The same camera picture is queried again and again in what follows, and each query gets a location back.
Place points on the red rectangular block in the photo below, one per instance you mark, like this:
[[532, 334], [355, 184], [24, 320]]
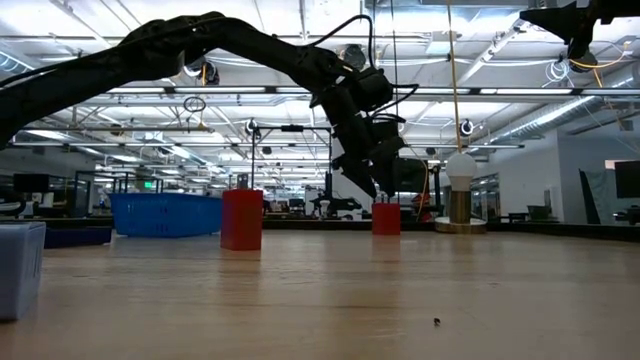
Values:
[[386, 218], [241, 220]]

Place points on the blue plastic basket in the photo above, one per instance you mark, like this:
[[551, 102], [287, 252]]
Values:
[[165, 215]]

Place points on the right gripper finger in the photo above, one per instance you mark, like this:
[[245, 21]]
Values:
[[575, 25]]

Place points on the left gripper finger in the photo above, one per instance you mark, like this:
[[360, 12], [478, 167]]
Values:
[[387, 167], [357, 172]]

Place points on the black rig frame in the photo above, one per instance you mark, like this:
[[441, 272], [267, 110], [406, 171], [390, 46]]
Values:
[[292, 128]]

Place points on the black wall screen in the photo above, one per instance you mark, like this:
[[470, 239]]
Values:
[[412, 175]]

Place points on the silver ventilation duct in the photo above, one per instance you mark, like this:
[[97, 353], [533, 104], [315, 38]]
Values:
[[550, 117]]

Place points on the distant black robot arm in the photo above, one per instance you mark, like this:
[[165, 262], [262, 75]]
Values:
[[340, 205]]

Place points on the black desk monitor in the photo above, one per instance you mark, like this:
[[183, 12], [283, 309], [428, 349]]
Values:
[[31, 182]]

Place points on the white bulb lamp wooden base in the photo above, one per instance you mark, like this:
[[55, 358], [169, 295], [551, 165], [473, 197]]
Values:
[[461, 172]]

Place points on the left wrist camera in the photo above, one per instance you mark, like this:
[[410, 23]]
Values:
[[372, 89]]

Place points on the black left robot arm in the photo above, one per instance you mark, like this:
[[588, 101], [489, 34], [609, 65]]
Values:
[[150, 50]]

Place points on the light blue power adapter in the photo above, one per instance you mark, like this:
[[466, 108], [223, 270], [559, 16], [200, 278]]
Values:
[[20, 270]]

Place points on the dark blue digital display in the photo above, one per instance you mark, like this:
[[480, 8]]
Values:
[[75, 237]]

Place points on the dark leaning panel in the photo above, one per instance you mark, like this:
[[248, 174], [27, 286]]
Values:
[[589, 200]]

